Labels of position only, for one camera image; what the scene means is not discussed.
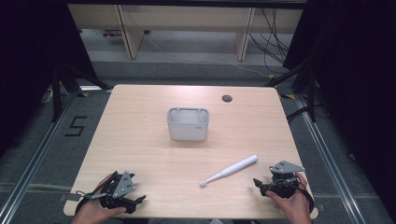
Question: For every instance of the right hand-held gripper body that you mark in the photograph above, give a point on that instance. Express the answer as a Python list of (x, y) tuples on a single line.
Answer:
[(285, 179)]

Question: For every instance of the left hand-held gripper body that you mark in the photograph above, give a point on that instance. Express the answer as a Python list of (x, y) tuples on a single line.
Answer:
[(123, 186)]

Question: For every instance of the person's right hand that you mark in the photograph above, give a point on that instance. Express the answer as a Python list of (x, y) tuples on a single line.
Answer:
[(292, 207)]

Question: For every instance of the person's left hand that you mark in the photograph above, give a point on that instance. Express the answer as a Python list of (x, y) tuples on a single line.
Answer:
[(93, 211)]

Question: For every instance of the white electric toothbrush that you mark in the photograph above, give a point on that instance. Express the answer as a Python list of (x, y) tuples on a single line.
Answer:
[(232, 170)]

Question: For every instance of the white plastic container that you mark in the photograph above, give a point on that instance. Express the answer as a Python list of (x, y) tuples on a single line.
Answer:
[(188, 126)]

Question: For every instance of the black metal stand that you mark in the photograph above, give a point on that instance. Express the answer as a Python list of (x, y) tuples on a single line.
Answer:
[(56, 93), (311, 93)]

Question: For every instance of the black curtain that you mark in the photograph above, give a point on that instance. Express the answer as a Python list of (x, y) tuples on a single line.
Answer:
[(28, 62), (358, 93)]

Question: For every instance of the light wooden desk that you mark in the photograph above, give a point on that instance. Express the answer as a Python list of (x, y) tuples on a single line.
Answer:
[(186, 18)]

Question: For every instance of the metal floor rail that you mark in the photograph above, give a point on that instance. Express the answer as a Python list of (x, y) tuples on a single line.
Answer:
[(330, 161), (34, 155)]

